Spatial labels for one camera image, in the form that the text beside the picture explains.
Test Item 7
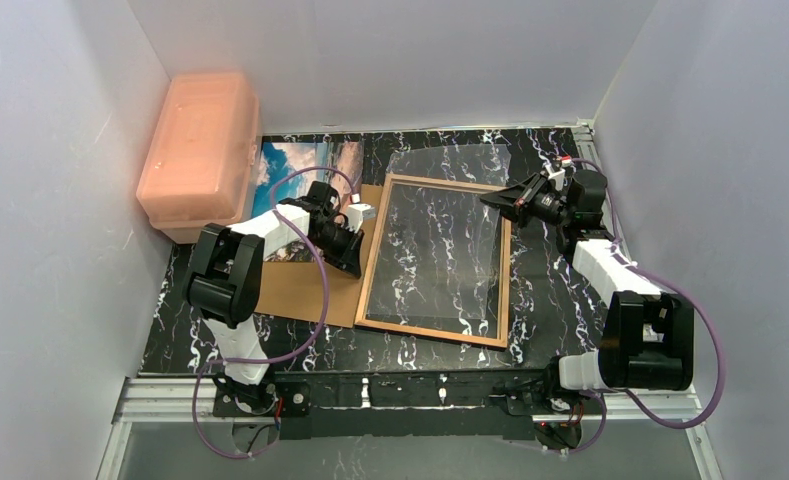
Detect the beach landscape photo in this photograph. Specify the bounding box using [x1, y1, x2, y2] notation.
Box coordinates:
[250, 140, 366, 264]

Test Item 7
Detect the clear acrylic sheet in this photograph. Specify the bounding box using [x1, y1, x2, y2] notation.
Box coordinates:
[366, 142, 513, 321]

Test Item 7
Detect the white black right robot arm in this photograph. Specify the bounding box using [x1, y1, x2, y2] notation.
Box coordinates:
[480, 170, 694, 392]

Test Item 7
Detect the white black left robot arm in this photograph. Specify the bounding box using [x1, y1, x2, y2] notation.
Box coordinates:
[184, 181, 376, 385]

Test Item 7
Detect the brown fibreboard backing board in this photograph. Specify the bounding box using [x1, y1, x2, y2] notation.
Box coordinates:
[255, 187, 382, 328]

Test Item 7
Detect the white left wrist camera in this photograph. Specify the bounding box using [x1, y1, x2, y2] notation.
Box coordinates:
[344, 203, 377, 232]

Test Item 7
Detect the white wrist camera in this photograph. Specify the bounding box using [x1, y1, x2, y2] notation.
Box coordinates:
[543, 156, 573, 191]
[344, 203, 377, 232]

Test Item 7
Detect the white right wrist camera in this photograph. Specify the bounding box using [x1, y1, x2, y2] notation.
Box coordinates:
[543, 156, 573, 191]

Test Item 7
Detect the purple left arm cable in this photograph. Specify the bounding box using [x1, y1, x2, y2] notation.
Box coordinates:
[191, 166, 363, 460]

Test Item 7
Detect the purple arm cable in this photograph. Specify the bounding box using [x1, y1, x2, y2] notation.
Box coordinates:
[191, 166, 363, 460]
[569, 158, 728, 454]

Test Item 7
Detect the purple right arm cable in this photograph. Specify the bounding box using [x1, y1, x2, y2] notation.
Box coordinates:
[569, 158, 728, 454]

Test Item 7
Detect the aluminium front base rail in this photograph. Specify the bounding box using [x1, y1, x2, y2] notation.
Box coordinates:
[98, 371, 722, 479]

